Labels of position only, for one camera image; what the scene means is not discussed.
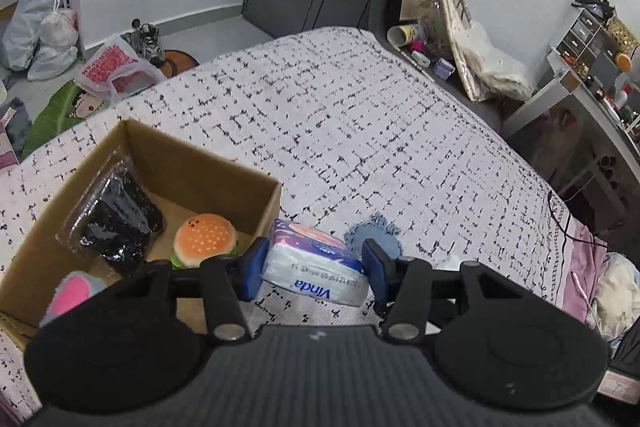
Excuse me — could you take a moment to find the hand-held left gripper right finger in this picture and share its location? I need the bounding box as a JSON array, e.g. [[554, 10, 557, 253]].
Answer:
[[361, 238, 506, 342]]

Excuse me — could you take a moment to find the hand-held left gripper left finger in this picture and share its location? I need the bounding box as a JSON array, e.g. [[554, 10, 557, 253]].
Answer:
[[120, 237, 271, 342]]

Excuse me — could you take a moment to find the blue plush toy with hamburger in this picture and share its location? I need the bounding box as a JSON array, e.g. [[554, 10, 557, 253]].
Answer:
[[39, 213, 239, 329]]

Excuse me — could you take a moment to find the purple tissue pack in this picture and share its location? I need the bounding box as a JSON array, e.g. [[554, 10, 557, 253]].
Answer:
[[260, 219, 371, 307]]

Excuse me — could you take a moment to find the brown cardboard box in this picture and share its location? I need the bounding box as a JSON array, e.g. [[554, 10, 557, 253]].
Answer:
[[0, 119, 284, 354]]

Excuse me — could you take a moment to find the black item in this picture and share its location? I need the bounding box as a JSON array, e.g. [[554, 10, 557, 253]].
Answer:
[[56, 146, 166, 279]]

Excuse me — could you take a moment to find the round blue denim pad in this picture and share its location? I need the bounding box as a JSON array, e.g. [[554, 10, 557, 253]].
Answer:
[[343, 212, 406, 264]]

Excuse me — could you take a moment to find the white black-patterned bedspread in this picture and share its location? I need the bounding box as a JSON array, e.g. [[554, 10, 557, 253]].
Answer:
[[0, 25, 574, 424]]

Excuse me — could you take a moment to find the pink bed sheet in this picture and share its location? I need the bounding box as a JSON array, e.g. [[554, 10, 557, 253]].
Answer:
[[559, 218, 609, 324]]

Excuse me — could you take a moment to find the cream tote bag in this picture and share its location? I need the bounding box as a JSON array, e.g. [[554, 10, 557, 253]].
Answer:
[[438, 0, 537, 104]]

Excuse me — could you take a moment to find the paper cup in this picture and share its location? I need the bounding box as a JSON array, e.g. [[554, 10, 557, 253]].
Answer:
[[387, 22, 427, 51]]

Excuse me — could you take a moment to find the pale floral quilt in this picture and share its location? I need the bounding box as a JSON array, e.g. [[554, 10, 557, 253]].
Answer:
[[586, 251, 640, 344]]

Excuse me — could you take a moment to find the red printed plastic bag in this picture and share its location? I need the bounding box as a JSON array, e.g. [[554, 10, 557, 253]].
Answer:
[[74, 34, 169, 106]]

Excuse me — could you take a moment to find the green cartoon floor mat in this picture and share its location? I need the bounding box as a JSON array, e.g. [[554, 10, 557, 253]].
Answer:
[[22, 49, 202, 158]]

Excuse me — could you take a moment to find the pair of dark shoes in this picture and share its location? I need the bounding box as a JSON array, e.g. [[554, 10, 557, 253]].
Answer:
[[119, 19, 166, 68]]

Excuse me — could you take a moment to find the white desk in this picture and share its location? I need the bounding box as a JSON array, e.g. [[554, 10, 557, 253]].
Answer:
[[504, 51, 640, 219]]

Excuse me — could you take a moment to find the pink cartoon cushion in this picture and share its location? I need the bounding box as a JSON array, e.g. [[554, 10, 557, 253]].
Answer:
[[0, 132, 21, 171]]

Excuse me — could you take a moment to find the clear jar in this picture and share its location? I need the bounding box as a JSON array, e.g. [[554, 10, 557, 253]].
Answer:
[[416, 0, 444, 26]]

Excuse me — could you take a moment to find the grey cloth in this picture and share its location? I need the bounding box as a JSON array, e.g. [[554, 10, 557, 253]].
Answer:
[[0, 98, 32, 154]]

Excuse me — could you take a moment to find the white plastic bag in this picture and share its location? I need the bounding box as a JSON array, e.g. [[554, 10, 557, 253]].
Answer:
[[27, 4, 81, 82]]

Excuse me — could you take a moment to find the white bottle with red cap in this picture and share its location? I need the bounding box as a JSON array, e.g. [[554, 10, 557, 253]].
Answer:
[[613, 82, 632, 111]]

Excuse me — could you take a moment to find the grey drawer organizer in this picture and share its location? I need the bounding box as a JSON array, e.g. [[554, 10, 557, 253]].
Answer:
[[556, 11, 614, 58]]

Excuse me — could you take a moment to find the grey plastic bag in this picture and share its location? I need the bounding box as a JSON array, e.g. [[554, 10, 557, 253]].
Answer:
[[2, 0, 64, 71]]

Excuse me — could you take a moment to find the woven basket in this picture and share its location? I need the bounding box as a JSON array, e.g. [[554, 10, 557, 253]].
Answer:
[[606, 16, 640, 51]]

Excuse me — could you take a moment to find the black toy model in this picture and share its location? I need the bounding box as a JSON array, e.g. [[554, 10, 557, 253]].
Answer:
[[571, 0, 617, 16]]

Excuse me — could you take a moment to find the black cable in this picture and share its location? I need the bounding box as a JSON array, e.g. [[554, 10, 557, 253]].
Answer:
[[547, 191, 609, 249]]

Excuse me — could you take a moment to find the white cable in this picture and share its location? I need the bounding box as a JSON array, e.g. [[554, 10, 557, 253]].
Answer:
[[571, 271, 602, 324]]

